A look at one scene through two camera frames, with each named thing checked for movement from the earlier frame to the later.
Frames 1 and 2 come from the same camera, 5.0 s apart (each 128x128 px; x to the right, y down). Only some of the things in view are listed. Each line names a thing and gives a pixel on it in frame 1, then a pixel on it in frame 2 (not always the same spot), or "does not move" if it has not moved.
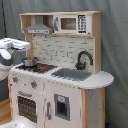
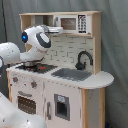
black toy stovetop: [38, 68] does not move
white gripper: [9, 43] to [53, 30]
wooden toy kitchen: [60, 82] does not move
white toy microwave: [72, 23] does not move
